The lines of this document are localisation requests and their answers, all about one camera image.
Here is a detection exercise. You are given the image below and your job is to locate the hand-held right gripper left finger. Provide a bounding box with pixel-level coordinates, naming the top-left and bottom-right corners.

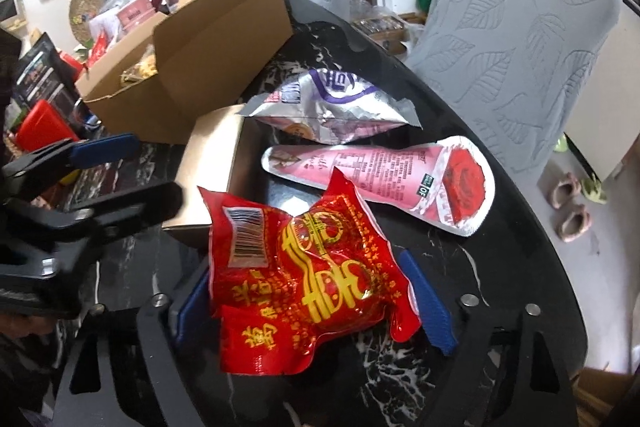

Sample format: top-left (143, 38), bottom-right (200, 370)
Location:
top-left (52, 270), bottom-right (223, 427)

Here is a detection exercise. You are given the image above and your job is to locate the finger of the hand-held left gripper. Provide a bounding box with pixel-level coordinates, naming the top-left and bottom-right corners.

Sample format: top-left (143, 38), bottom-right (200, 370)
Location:
top-left (0, 179), bottom-right (184, 253)
top-left (0, 133), bottom-right (142, 195)

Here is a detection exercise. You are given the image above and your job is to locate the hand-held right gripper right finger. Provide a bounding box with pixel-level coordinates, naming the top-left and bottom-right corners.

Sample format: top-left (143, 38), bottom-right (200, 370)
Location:
top-left (397, 248), bottom-right (581, 427)

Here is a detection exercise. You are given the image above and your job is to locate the small beige box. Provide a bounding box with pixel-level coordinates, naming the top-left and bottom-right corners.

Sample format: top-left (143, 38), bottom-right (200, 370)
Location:
top-left (165, 104), bottom-right (246, 228)

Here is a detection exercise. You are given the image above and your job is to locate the red gold-printed snack packet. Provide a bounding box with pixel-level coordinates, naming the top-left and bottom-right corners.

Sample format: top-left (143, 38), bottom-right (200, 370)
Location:
top-left (197, 167), bottom-right (423, 375)

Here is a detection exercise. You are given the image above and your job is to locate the pink cone-shaped packet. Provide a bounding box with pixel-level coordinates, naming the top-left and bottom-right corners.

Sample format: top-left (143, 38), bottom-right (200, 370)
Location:
top-left (261, 135), bottom-right (496, 239)

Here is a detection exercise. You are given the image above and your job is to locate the cardboard box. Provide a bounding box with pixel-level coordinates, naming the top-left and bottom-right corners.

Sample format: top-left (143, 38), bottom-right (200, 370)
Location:
top-left (75, 0), bottom-right (296, 145)

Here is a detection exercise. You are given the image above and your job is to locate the silver purple snack packet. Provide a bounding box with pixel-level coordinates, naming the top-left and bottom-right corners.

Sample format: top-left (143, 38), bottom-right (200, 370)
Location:
top-left (236, 68), bottom-right (423, 144)

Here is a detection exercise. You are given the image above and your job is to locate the floor carton of snacks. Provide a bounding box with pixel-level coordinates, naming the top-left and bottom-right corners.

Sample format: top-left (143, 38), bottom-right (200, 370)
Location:
top-left (352, 14), bottom-right (408, 52)

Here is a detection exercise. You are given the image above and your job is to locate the person's left hand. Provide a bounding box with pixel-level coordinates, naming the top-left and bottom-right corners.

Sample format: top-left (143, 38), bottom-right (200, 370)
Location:
top-left (0, 311), bottom-right (55, 338)

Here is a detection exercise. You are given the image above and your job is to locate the red plastic container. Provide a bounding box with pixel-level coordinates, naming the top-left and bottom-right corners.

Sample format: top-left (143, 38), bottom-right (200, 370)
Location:
top-left (15, 99), bottom-right (81, 152)

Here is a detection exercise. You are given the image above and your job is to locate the yellow cracker packet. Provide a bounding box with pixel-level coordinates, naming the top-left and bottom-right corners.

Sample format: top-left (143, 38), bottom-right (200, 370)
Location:
top-left (120, 44), bottom-right (160, 82)

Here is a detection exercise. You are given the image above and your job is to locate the red snack bag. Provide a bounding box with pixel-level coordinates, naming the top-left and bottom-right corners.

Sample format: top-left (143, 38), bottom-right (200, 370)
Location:
top-left (87, 32), bottom-right (111, 68)

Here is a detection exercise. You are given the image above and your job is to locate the round woven mat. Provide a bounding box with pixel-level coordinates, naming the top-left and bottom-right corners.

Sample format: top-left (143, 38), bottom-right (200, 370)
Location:
top-left (69, 0), bottom-right (106, 40)

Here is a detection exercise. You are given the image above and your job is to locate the white intercom panel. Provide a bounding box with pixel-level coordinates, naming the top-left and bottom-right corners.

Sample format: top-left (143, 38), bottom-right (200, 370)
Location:
top-left (0, 0), bottom-right (27, 30)

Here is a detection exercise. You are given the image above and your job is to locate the pink slipper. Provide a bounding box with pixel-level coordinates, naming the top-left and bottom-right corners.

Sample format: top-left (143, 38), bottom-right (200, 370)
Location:
top-left (559, 204), bottom-right (592, 244)
top-left (550, 173), bottom-right (583, 208)

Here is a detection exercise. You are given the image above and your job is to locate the white counter cabinet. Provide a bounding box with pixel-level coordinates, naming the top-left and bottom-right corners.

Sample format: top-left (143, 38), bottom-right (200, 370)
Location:
top-left (565, 0), bottom-right (640, 180)

